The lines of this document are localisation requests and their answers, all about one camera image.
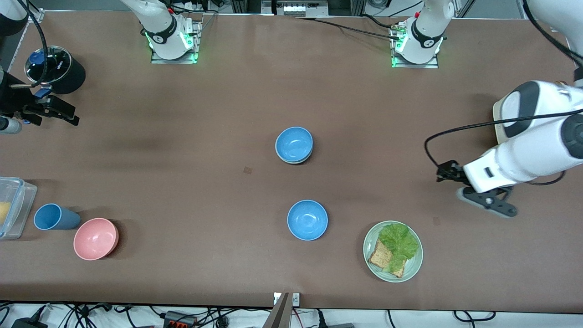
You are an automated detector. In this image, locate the light green bowl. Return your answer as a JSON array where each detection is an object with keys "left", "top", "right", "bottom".
[{"left": 279, "top": 153, "right": 313, "bottom": 165}]

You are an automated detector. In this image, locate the blue plastic bowl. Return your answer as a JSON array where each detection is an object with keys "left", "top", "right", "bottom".
[
  {"left": 287, "top": 200, "right": 328, "bottom": 241},
  {"left": 275, "top": 127, "right": 314, "bottom": 163}
]

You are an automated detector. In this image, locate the pink plastic bowl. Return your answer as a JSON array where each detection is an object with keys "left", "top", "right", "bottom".
[{"left": 73, "top": 218, "right": 119, "bottom": 261}]

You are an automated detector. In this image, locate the black round pot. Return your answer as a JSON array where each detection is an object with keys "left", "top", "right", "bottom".
[{"left": 24, "top": 46, "right": 87, "bottom": 95}]

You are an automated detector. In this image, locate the round glass lid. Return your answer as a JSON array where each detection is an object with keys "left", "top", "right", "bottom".
[{"left": 24, "top": 46, "right": 72, "bottom": 86}]

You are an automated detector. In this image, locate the cream white toaster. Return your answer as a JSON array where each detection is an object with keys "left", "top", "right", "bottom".
[{"left": 493, "top": 91, "right": 520, "bottom": 143}]

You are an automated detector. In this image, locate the green lettuce leaf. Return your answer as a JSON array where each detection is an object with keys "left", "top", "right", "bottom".
[{"left": 379, "top": 223, "right": 419, "bottom": 273}]

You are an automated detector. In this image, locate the clear plastic container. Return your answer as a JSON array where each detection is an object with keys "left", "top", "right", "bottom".
[{"left": 0, "top": 177, "right": 38, "bottom": 240}]

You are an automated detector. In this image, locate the blue plastic cup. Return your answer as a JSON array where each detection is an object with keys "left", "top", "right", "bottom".
[{"left": 34, "top": 203, "right": 81, "bottom": 231}]

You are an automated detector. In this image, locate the light green plate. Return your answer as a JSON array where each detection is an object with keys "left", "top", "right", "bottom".
[{"left": 363, "top": 220, "right": 424, "bottom": 283}]

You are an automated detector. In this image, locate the brown bread slice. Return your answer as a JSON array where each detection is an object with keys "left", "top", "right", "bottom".
[{"left": 368, "top": 238, "right": 406, "bottom": 278}]

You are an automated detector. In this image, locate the silver power strip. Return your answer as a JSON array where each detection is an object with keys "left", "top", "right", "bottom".
[{"left": 273, "top": 0, "right": 329, "bottom": 18}]

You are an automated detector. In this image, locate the black orange power strip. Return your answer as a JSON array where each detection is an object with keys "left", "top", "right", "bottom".
[{"left": 164, "top": 311, "right": 197, "bottom": 328}]

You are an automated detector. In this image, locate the aluminium frame profile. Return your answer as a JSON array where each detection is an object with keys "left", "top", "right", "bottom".
[{"left": 20, "top": 0, "right": 45, "bottom": 22}]

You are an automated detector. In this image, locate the dark camera stand bar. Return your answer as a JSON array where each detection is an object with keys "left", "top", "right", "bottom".
[{"left": 263, "top": 292, "right": 290, "bottom": 328}]

